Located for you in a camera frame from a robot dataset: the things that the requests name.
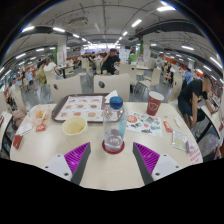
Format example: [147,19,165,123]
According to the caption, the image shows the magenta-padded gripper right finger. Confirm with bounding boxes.
[131,142,183,186]

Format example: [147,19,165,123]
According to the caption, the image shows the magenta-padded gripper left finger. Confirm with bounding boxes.
[41,142,92,186]

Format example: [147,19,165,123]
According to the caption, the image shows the clear bottle with blue cap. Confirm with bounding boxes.
[101,95,129,154]

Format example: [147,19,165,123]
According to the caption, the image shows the flat round red coaster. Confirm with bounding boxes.
[101,139,126,155]

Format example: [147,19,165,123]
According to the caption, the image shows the cream paper cup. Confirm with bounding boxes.
[61,115,89,144]

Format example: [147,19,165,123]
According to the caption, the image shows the colourful sticker sheet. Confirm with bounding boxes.
[125,110,164,138]

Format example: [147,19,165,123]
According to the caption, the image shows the red sauce packet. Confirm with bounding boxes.
[162,120,173,133]

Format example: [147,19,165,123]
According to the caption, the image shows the clear plastic bag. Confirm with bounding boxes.
[171,128,190,153]

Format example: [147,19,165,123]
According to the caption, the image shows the small white packet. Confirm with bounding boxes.
[173,116,184,129]

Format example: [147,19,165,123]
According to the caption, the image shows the printed paper tray liner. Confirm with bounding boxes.
[54,95,104,122]

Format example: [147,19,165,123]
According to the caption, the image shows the white sign with red print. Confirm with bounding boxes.
[188,144,204,165]

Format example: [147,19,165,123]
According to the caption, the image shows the brown food tray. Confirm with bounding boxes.
[50,92,111,124]

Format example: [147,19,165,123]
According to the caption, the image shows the red paper cup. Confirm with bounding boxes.
[146,90,165,117]

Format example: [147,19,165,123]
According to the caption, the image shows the fries in paper wrapper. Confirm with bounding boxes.
[28,103,53,127]

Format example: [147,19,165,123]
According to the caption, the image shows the beige chair with round hole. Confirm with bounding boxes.
[49,74,83,104]
[93,72,131,102]

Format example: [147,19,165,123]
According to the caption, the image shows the white paper napkin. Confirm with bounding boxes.
[104,89,119,103]

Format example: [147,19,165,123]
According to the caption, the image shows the beige side table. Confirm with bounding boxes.
[0,111,14,151]
[200,104,224,141]

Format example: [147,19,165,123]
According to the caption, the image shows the person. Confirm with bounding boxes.
[100,48,121,76]
[177,73,218,129]
[37,58,63,84]

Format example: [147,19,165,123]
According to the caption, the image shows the beige chairs group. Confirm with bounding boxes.
[119,58,184,101]

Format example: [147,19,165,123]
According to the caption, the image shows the ceiling air conditioner unit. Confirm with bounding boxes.
[68,16,89,27]

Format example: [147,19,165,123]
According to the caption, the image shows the ceiling lights group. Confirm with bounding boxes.
[0,3,224,84]

